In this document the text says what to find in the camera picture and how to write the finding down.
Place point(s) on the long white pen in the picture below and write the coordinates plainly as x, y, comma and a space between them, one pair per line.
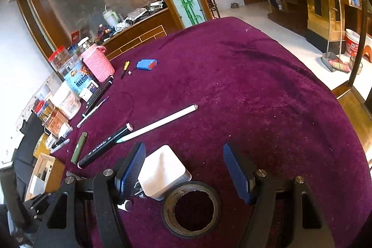
159, 124

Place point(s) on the blue battery pack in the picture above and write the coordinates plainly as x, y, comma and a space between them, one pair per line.
146, 65

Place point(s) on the black electrical tape roll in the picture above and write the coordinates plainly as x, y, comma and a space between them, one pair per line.
168, 221

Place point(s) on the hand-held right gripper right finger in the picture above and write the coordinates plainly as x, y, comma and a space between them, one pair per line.
238, 172

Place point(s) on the thin black and purple pen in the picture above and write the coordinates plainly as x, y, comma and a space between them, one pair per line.
97, 107

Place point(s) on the silver marker with black cap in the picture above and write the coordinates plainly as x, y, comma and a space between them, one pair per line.
59, 145

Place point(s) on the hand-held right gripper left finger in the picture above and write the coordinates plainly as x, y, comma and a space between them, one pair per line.
132, 169

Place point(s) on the broom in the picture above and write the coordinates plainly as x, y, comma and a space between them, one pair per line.
340, 65

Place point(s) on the white charger adapter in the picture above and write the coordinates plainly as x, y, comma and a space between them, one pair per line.
162, 169

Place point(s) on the orange plastic stool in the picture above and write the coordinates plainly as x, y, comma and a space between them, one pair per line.
367, 53

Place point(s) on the yellow and black screwdriver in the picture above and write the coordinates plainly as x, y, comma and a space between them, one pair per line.
125, 69

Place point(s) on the white and pink jar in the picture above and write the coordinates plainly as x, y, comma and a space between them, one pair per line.
66, 102

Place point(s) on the olive green pen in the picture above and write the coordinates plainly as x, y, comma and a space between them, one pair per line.
79, 147

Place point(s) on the white and green cup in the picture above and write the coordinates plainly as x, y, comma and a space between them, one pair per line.
110, 17

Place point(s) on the small white card box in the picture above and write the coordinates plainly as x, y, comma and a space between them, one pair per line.
88, 91

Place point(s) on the clear jar with red lid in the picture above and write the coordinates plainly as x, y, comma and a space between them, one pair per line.
59, 59

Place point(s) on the bundle of black pens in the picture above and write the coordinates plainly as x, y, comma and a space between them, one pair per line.
100, 91

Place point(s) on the clear jar with blue label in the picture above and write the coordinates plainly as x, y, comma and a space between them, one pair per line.
77, 76

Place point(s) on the orange labelled jar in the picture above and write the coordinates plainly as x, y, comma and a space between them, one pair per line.
51, 117

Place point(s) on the black marker with pink caps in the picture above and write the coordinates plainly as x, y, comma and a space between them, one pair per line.
101, 147

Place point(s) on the white plastic bucket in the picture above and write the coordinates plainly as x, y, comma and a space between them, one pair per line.
356, 43

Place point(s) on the bottle with pink knitted sleeve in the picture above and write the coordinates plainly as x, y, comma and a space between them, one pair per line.
98, 65

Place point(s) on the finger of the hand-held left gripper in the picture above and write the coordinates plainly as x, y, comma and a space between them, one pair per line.
37, 206

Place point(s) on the cardboard box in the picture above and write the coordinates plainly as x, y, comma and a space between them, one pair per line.
55, 166

